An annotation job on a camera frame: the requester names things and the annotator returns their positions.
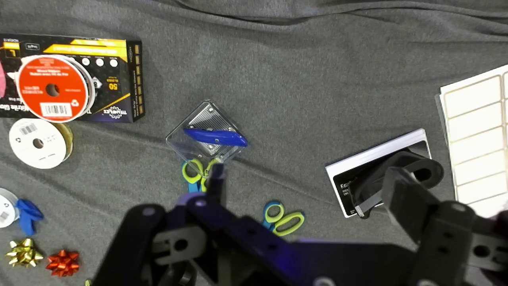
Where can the green blue scissors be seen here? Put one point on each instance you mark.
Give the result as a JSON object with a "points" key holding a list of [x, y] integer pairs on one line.
{"points": [[197, 174], [281, 220]]}

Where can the gold gift bow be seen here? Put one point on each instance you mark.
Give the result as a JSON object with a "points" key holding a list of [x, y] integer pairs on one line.
{"points": [[24, 252]]}

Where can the white gold ribbon spool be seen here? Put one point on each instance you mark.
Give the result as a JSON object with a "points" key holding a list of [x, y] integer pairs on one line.
{"points": [[40, 143]]}

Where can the red ribbon spool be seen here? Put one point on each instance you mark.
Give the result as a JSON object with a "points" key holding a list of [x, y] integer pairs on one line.
{"points": [[54, 87]]}

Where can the blue gift bow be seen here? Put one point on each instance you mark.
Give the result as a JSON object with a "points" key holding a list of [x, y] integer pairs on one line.
{"points": [[29, 214]]}

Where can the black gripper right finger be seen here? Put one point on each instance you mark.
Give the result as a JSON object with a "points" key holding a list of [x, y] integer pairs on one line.
{"points": [[449, 235]]}

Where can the blue pen in tray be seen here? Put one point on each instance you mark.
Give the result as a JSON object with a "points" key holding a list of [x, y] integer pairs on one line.
{"points": [[216, 136]]}

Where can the red gift bow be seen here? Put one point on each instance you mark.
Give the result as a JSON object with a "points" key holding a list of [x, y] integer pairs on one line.
{"points": [[63, 262]]}

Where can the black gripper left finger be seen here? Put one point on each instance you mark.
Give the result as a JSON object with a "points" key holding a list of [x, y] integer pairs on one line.
{"points": [[159, 246]]}

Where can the grey table cloth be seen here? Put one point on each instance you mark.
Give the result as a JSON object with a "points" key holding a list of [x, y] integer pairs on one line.
{"points": [[306, 81]]}

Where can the clear small plastic tray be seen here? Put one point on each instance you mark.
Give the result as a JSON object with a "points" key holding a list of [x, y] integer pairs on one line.
{"points": [[205, 116]]}

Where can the black tape dispenser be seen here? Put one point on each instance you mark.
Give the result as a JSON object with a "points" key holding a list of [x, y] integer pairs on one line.
{"points": [[368, 186]]}

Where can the black yellow ribbon box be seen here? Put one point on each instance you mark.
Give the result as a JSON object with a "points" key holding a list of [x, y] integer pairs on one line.
{"points": [[114, 65]]}

